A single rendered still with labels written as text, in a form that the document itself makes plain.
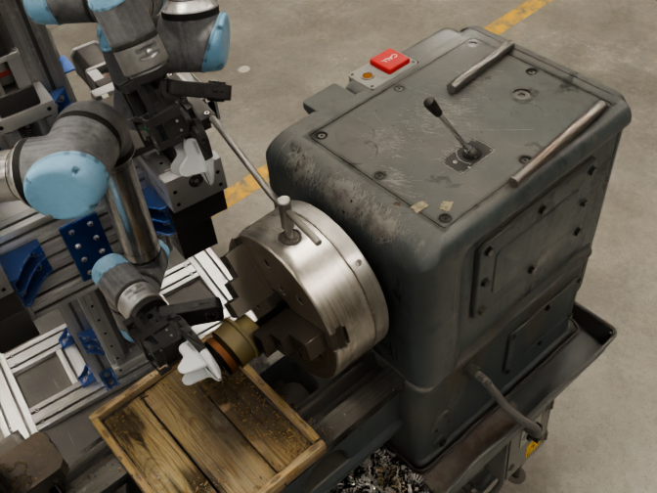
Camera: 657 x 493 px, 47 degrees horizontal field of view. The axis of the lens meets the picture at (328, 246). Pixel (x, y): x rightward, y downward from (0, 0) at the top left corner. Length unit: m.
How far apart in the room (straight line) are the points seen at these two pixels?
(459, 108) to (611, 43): 2.68
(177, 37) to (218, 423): 0.76
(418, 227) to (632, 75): 2.75
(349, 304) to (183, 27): 0.65
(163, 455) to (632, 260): 2.02
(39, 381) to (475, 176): 1.66
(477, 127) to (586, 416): 1.33
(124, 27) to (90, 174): 0.23
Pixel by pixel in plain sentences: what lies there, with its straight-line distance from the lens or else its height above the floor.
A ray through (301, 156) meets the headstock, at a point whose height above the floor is 1.25.
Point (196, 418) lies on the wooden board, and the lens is 1.51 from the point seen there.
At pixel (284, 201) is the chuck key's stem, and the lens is 1.21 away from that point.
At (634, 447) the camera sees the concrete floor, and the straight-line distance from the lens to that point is 2.54.
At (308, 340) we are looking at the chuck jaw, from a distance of 1.26.
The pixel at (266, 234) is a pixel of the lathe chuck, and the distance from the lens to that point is 1.29.
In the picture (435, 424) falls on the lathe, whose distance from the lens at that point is 1.68.
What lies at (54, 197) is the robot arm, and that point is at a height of 1.37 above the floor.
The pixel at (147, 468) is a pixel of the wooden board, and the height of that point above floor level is 0.89.
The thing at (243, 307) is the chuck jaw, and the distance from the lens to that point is 1.33.
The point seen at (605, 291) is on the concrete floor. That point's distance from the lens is 2.87.
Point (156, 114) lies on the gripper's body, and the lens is 1.21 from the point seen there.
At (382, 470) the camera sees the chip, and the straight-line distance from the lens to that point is 1.77.
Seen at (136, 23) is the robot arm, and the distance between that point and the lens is 1.19.
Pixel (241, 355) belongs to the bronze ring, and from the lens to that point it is 1.31.
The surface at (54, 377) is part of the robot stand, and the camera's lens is 2.55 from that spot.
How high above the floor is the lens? 2.15
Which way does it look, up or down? 47 degrees down
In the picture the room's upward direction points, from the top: 6 degrees counter-clockwise
